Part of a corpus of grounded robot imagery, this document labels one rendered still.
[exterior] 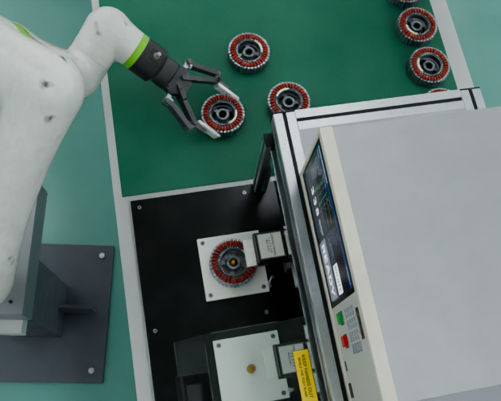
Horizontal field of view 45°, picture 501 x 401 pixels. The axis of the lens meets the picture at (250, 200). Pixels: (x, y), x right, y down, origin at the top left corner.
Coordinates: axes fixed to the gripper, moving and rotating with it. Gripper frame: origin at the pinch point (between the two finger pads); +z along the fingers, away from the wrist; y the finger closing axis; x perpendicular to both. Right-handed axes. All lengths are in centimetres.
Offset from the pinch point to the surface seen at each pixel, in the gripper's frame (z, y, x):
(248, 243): 12.5, -31.7, -19.8
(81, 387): 26, -78, 74
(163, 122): -10.2, -7.8, 8.3
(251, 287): 21.4, -38.4, -13.6
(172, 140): -6.6, -11.3, 6.2
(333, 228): 5, -34, -59
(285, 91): 10.4, 13.3, -6.9
